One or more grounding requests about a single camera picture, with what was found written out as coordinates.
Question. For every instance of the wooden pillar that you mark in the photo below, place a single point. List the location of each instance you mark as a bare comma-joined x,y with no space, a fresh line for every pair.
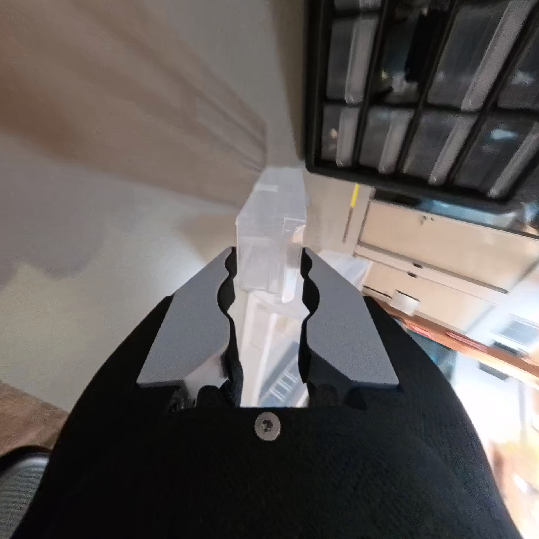
463,341

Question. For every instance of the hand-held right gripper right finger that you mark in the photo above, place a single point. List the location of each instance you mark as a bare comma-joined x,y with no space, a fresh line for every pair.
349,337

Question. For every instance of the yellow tape strip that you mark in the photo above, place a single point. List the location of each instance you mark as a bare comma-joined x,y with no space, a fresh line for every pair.
355,196

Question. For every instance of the white double door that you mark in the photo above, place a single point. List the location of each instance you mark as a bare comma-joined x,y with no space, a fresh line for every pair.
442,244

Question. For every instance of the black drawer cabinet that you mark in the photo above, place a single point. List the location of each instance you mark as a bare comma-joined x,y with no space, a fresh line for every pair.
315,126

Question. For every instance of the small clear plastic drawer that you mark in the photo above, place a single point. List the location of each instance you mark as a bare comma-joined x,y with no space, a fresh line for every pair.
269,236

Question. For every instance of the grey knit fabric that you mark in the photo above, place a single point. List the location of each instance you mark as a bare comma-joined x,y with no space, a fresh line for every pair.
21,497

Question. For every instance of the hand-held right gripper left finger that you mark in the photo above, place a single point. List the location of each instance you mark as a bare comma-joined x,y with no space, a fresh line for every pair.
189,337

